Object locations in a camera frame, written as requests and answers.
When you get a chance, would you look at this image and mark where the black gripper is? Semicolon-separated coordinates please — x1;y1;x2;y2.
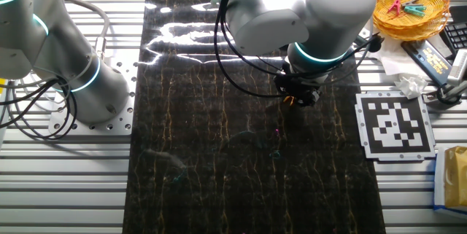
273;71;323;107

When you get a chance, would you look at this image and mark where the black white marker board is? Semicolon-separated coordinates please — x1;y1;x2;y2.
355;90;437;162

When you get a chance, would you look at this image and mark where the white paper towel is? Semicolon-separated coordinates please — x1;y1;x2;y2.
355;18;439;78

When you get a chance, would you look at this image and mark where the crumpled white tissue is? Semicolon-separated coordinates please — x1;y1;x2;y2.
393;75;428;100

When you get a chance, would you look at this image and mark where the black marble pattern mat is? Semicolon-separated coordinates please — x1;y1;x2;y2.
122;0;387;234

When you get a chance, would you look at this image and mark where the pink clothespin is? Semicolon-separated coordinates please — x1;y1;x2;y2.
387;0;401;17

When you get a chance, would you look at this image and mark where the dark device with yellow print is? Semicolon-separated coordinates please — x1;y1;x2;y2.
401;39;453;87

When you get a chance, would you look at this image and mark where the green clothespin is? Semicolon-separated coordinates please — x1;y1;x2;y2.
404;4;427;17

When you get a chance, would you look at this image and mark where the orange wicker basket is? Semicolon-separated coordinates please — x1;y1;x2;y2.
372;0;451;42

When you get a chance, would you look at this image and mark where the black keyboard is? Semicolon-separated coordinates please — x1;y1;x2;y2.
439;6;467;58

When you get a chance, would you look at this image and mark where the thin arm cable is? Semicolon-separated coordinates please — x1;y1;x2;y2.
213;0;385;99

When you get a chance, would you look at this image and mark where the black camera cable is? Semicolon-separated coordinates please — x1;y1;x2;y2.
436;80;467;106

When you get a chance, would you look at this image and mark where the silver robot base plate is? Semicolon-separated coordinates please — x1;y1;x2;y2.
48;58;139;136

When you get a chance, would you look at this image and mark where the grey base cable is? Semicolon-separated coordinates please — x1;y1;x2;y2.
61;0;111;60

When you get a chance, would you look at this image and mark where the black base cable bundle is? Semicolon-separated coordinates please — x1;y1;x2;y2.
0;77;80;141

